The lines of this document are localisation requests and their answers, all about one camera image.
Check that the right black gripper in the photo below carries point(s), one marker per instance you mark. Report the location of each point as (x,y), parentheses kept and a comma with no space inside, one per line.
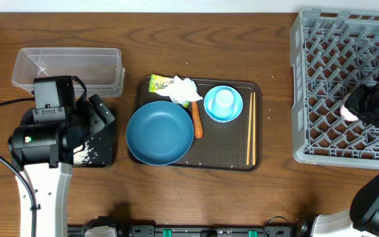
(353,103)

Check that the white pink cup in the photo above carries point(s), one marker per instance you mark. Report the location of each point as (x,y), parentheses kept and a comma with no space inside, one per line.
(345,112)

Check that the light blue cup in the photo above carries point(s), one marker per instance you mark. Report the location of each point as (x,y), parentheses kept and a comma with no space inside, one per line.
(222,103)

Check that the light blue bowl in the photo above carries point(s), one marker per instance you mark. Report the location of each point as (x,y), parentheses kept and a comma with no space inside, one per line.
(236,107)

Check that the dark blue plate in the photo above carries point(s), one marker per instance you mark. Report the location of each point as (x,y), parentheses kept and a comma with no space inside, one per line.
(159,133)

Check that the white rice pile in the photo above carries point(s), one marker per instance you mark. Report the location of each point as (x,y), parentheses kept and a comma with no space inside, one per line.
(83,155)

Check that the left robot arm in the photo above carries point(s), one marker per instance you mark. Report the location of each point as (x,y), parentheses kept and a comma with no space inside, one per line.
(44,192)

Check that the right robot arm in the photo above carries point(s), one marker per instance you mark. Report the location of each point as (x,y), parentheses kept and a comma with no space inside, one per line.
(362,218)

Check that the grey dishwasher rack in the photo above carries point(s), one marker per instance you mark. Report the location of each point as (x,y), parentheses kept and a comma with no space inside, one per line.
(331,53)

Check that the black waste tray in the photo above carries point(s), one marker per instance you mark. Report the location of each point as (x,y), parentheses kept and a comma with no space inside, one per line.
(49,136)

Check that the left wooden chopstick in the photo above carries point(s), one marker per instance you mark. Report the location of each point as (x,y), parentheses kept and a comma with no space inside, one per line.
(249,129)

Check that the dark brown serving tray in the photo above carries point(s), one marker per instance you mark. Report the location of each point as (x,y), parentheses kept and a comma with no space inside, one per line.
(224,145)

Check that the orange carrot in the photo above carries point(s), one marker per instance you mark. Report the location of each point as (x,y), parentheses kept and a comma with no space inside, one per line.
(198,127)

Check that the crumpled white tissue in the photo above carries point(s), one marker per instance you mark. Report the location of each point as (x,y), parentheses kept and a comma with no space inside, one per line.
(180,91)

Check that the green snack wrapper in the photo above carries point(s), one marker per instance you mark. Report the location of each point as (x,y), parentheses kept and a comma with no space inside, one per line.
(158,85)

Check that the clear plastic bin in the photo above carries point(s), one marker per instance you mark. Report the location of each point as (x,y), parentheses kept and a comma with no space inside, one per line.
(100,69)

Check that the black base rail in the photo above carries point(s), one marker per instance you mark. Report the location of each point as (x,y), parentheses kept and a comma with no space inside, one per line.
(108,226)

